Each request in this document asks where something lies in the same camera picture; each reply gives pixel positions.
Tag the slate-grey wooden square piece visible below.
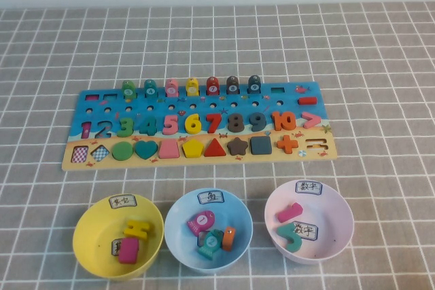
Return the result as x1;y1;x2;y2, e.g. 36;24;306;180
250;135;273;156

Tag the brown wooden number 8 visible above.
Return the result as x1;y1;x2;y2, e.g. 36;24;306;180
226;113;245;134

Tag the green wooden circle piece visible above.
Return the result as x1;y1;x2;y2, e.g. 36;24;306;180
111;141;133;162

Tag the magenta wooden rectangle piece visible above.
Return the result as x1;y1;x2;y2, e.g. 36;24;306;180
118;237;141;264

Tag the magenta wooden fish piece 1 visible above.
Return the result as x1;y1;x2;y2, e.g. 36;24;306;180
186;210;216;236

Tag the yellow wooden pentagon piece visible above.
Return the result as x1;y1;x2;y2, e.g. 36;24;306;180
181;139;205;158

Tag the red wooden fish piece 7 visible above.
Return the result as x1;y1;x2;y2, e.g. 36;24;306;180
205;76;221;96

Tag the pink wooden fish piece 5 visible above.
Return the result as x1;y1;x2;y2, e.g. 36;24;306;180
164;78;180;98

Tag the green wooden number 3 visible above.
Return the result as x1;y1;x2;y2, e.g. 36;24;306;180
117;117;134;137

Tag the teal wooden heart piece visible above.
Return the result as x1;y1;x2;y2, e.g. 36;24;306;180
135;140;159;161

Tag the yellow plastic bowl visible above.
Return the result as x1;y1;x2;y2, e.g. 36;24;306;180
72;194;165;282

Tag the teal wooden fish piece 4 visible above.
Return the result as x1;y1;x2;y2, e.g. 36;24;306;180
143;78;158;98

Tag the magenta wooden number 1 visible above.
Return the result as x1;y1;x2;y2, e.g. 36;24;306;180
275;202;304;223

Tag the red wooden triangle piece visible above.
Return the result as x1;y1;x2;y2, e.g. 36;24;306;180
203;137;228;158

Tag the orange wooden plus sign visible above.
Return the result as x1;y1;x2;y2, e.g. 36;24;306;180
277;134;299;153

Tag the yellow wooden equals sign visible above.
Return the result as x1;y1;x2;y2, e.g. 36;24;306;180
122;219;153;242

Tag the blue plastic bowl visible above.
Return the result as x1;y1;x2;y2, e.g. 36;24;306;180
164;187;254;274

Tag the pink plastic bowl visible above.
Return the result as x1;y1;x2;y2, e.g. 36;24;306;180
264;179;355;266

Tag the slate-grey wooden fish piece 9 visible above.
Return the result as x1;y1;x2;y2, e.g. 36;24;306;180
247;75;262;94

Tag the teal wooden fish piece 2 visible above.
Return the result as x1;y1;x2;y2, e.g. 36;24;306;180
198;230;225;260

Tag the brown wooden fish piece 8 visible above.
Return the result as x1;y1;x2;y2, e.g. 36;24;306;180
226;75;241;95

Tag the teal wooden number 4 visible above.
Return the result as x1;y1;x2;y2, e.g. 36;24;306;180
137;116;158;137

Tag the brown wooden star piece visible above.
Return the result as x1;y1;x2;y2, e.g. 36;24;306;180
226;137;249;156

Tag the orange wooden number 10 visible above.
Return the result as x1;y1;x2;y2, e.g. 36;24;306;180
271;111;297;131

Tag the colourful wooden puzzle board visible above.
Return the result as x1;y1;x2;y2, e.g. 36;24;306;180
60;81;339;172

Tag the pink wooden greater-than sign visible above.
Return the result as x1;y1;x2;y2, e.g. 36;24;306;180
301;112;322;130

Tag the orange wooden fish piece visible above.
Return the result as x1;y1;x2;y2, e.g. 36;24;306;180
222;226;237;253

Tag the red wooden number 7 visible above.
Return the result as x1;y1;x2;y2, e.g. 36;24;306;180
205;113;224;134

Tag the green wooden fish piece 3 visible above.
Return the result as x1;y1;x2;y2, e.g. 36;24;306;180
121;79;137;100

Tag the pink wooden number 5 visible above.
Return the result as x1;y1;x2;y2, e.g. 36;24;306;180
162;114;180;136

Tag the yellow wooden number 6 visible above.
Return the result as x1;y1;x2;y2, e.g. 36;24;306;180
184;113;202;134

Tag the pink wooden trapezoid piece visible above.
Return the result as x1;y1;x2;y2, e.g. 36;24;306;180
158;139;181;160

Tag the slate-grey wooden number 9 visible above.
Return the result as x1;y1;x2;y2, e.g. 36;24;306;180
249;112;267;132

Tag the yellow wooden fish piece 6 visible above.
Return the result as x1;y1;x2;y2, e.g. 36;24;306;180
185;77;200;97

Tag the teal wooden number 2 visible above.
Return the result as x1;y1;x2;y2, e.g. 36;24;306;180
275;223;304;253

